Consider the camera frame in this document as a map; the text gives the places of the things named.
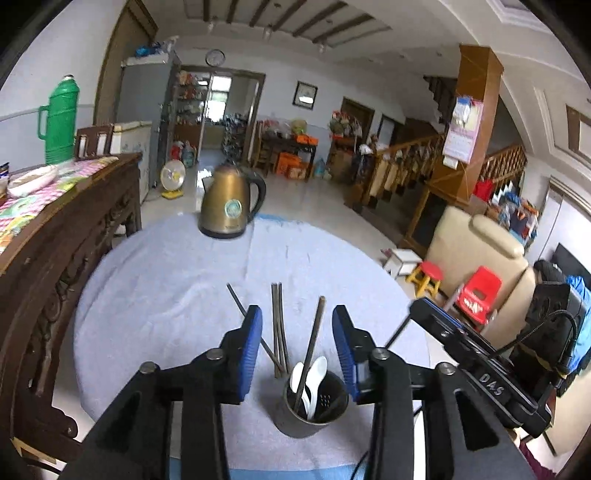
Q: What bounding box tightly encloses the dark metal utensil cup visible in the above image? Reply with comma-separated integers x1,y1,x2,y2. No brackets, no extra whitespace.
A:
271,369,351,439

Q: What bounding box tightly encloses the white plastic spoon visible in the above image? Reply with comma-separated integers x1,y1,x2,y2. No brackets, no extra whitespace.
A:
290,362,311,417
305,356,328,422

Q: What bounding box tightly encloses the black chopstick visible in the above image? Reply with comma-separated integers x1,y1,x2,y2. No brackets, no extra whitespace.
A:
277,283,290,375
294,296,325,413
270,283,283,379
225,282,284,375

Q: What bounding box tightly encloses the red plastic child chair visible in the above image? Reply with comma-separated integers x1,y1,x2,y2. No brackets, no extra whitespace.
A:
455,266,502,331

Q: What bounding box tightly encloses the red yellow small stool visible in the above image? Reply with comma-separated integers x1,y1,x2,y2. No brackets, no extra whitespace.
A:
406,261,444,300

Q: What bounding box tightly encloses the beige sofa armchair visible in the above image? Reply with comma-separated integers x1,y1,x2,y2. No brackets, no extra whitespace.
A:
426,206,536,348

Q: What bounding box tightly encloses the white small step stool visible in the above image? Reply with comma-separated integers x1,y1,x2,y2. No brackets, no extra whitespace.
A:
384,249,422,278

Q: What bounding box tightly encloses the grey blue table cloth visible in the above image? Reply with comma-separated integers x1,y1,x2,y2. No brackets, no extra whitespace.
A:
73,214,430,479

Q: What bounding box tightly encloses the dark carved wooden sideboard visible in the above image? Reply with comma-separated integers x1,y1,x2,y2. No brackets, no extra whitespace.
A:
1,153,141,462

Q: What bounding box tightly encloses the wooden stair railing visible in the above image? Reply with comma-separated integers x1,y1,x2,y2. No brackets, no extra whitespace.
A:
348,134,527,208

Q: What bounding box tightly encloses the gold electric kettle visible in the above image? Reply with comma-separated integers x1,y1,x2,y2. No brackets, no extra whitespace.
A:
198,162,266,239

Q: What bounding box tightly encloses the checkered pink table mat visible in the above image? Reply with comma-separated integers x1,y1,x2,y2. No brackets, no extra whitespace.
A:
1,156,117,252

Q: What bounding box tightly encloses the small floor fan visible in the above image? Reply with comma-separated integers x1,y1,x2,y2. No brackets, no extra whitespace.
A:
160,160,186,200

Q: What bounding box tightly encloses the white plate on sideboard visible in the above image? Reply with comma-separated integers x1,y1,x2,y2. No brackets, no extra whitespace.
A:
7,165,58,198

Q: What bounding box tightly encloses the dark wooden side table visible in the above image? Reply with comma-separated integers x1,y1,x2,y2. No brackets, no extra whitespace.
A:
250,135,318,181

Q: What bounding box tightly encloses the green thermos jug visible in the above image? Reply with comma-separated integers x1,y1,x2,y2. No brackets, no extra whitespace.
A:
37,75,79,165

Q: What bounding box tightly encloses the grey refrigerator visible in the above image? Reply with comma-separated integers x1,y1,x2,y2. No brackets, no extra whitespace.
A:
115,52,181,187

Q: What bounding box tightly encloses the black cable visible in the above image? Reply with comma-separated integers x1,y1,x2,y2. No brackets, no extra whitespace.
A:
489,308,581,375

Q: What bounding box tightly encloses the wall calendar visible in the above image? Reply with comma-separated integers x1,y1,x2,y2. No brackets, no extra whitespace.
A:
443,96,484,164

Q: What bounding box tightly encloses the framed wall picture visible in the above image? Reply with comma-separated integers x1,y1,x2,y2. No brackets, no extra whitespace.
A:
293,81,318,110

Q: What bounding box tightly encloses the round wall clock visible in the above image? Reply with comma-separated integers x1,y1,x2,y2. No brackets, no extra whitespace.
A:
204,49,225,68

